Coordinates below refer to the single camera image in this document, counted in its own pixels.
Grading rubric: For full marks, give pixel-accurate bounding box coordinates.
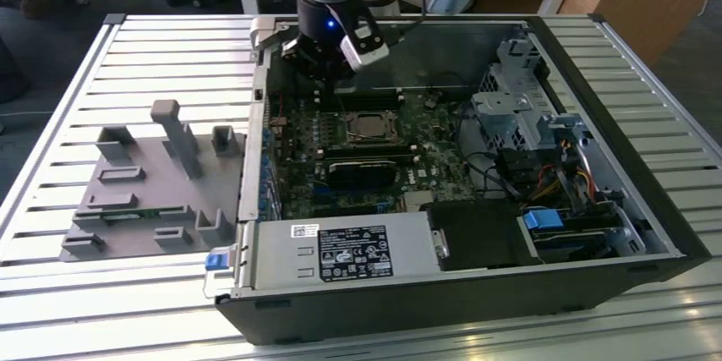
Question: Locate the silver green CPU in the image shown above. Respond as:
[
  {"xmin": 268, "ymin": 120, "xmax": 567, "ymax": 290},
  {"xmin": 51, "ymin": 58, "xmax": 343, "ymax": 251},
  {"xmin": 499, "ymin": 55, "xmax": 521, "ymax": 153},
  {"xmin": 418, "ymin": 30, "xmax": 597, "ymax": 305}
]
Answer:
[{"xmin": 353, "ymin": 118, "xmax": 390, "ymax": 136}]

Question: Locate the metal socket cover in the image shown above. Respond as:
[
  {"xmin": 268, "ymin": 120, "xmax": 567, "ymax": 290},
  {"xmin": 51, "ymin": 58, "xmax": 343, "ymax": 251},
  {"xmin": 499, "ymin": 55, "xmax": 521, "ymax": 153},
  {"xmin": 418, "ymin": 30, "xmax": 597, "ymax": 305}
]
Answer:
[{"xmin": 343, "ymin": 111, "xmax": 399, "ymax": 145}]

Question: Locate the CPU socket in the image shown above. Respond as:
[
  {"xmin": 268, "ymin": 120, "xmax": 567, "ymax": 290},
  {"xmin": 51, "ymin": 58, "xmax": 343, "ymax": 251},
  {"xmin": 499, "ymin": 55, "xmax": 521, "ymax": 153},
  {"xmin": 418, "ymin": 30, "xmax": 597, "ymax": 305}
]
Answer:
[{"xmin": 338, "ymin": 109, "xmax": 405, "ymax": 146}]

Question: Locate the black graphics card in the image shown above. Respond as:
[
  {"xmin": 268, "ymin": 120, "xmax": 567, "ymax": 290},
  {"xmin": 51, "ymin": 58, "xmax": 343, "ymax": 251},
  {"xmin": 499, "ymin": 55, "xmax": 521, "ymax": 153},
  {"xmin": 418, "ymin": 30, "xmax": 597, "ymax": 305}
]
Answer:
[{"xmin": 325, "ymin": 159, "xmax": 398, "ymax": 191}]

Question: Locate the green motherboard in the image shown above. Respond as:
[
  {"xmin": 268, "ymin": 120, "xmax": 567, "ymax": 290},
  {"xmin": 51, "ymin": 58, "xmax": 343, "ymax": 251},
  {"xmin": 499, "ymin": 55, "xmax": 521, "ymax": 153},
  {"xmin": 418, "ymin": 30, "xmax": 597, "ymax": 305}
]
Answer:
[{"xmin": 264, "ymin": 81, "xmax": 486, "ymax": 221}]

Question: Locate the silver perforated drive cage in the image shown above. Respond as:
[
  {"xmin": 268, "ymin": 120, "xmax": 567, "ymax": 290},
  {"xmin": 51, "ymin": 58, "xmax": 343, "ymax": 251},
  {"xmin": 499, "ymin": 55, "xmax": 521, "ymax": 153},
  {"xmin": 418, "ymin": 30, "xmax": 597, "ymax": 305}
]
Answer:
[{"xmin": 470, "ymin": 37, "xmax": 569, "ymax": 155}]

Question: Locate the silver chipset heatsink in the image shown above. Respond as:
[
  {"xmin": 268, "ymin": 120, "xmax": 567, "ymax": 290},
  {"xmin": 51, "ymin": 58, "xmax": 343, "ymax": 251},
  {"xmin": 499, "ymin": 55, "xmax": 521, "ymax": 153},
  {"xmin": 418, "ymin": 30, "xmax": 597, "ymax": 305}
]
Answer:
[{"xmin": 402, "ymin": 190, "xmax": 437, "ymax": 213}]

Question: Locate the grey parts rack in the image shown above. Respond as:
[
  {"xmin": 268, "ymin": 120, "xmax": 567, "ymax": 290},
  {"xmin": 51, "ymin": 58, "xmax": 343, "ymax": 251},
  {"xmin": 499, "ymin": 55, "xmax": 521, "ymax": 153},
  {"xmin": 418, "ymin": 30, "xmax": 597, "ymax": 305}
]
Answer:
[{"xmin": 58, "ymin": 98, "xmax": 251, "ymax": 264}]

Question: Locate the green RAM stick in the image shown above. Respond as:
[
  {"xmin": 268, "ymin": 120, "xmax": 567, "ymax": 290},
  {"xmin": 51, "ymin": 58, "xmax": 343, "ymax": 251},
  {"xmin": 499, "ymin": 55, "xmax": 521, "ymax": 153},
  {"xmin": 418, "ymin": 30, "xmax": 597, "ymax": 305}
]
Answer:
[{"xmin": 99, "ymin": 205, "xmax": 188, "ymax": 221}]

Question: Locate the silver power supply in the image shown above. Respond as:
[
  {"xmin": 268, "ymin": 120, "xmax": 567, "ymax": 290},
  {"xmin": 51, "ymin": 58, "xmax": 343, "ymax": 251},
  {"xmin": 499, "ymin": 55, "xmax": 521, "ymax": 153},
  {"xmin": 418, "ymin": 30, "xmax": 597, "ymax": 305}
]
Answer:
[{"xmin": 247, "ymin": 212, "xmax": 449, "ymax": 291}]

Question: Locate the blue case latch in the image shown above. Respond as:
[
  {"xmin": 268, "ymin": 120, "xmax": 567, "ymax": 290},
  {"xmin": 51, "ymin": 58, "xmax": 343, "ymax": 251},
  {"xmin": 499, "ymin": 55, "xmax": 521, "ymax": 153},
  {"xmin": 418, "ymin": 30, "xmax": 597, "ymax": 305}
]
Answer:
[{"xmin": 204, "ymin": 250, "xmax": 228, "ymax": 272}]

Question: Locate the blue disk carrier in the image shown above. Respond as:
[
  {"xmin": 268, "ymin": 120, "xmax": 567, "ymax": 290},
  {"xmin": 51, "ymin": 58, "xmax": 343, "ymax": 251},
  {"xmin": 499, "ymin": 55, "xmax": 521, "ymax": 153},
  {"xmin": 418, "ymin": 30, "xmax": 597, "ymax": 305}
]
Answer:
[{"xmin": 522, "ymin": 207, "xmax": 566, "ymax": 234}]

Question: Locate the black silver PC case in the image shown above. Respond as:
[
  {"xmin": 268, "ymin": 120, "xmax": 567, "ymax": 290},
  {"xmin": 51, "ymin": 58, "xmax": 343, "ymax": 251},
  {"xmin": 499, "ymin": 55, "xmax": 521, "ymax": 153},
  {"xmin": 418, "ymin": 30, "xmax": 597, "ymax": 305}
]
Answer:
[{"xmin": 200, "ymin": 14, "xmax": 713, "ymax": 347}]

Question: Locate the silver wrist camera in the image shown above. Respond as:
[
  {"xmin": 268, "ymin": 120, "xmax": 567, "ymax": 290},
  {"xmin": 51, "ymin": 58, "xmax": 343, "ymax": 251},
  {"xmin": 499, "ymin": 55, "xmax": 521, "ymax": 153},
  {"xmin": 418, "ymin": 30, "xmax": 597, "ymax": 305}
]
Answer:
[{"xmin": 339, "ymin": 22, "xmax": 391, "ymax": 72}]

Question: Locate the blue grey cable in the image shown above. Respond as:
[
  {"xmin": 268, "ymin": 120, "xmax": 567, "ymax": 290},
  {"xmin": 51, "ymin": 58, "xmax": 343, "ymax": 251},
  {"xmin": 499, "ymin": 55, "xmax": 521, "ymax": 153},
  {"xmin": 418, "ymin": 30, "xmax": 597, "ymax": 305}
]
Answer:
[{"xmin": 463, "ymin": 150, "xmax": 498, "ymax": 195}]

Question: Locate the yellow red wire bundle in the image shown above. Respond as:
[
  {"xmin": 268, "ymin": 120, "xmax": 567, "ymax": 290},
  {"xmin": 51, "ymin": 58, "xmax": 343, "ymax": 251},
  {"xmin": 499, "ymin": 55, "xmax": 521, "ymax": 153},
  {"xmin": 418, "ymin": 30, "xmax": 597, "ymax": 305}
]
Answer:
[{"xmin": 529, "ymin": 140, "xmax": 601, "ymax": 214}]

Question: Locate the silver disk bay frame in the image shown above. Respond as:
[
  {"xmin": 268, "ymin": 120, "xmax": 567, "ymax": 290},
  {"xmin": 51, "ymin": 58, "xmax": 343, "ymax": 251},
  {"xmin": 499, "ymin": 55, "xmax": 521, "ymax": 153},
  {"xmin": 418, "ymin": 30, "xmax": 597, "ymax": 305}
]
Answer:
[{"xmin": 541, "ymin": 113, "xmax": 650, "ymax": 259}]

